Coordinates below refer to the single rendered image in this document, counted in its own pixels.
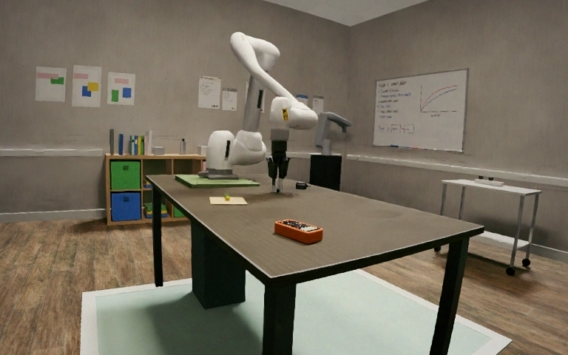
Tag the beige square mat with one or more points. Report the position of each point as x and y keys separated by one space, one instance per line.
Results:
x=222 y=201

